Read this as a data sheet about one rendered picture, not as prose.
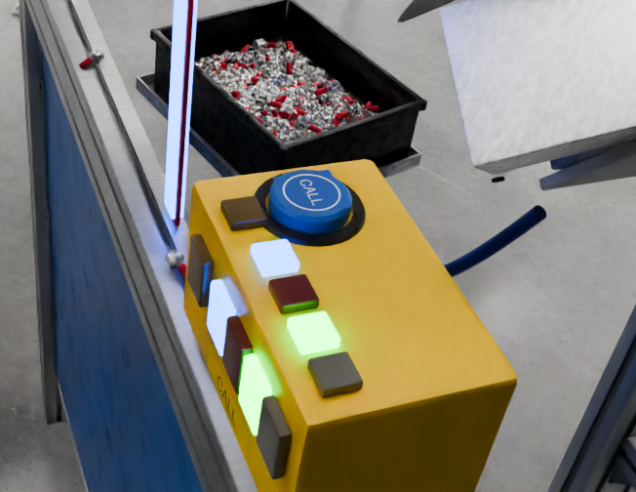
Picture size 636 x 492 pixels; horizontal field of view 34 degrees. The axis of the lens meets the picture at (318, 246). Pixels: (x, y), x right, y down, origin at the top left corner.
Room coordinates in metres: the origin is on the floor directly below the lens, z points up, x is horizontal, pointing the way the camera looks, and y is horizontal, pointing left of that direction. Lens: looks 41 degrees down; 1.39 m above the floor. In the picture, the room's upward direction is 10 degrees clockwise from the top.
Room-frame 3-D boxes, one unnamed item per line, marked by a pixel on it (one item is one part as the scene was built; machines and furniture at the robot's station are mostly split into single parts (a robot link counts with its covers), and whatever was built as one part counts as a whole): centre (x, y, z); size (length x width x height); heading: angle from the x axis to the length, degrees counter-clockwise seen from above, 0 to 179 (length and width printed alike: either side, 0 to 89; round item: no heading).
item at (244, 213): (0.38, 0.04, 1.08); 0.02 x 0.02 x 0.01; 28
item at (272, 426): (0.27, 0.00, 1.04); 0.02 x 0.01 x 0.03; 28
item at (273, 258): (0.35, 0.02, 1.08); 0.02 x 0.02 x 0.01; 28
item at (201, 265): (0.37, 0.05, 1.04); 0.02 x 0.01 x 0.03; 28
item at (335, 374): (0.29, -0.02, 1.08); 0.02 x 0.02 x 0.01; 28
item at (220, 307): (0.34, 0.04, 1.04); 0.02 x 0.01 x 0.03; 28
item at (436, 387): (0.35, -0.01, 1.02); 0.16 x 0.10 x 0.11; 28
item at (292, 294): (0.33, 0.01, 1.08); 0.02 x 0.02 x 0.01; 28
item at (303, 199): (0.39, 0.01, 1.08); 0.04 x 0.04 x 0.02
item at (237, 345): (0.32, 0.03, 1.04); 0.02 x 0.01 x 0.03; 28
